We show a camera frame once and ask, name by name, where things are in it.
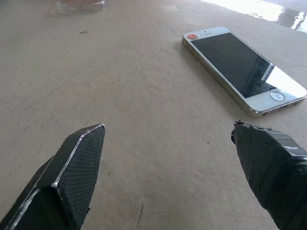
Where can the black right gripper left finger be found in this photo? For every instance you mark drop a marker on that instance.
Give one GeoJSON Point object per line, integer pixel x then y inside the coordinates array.
{"type": "Point", "coordinates": [72, 177]}

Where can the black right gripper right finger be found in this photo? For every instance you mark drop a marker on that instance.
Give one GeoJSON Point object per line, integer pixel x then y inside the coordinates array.
{"type": "Point", "coordinates": [271, 172]}

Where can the white and gold smartphone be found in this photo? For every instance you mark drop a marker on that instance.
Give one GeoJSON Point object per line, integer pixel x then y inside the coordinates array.
{"type": "Point", "coordinates": [239, 64]}

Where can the clear plastic container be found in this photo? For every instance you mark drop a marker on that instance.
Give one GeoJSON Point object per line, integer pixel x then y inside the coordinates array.
{"type": "Point", "coordinates": [81, 6]}

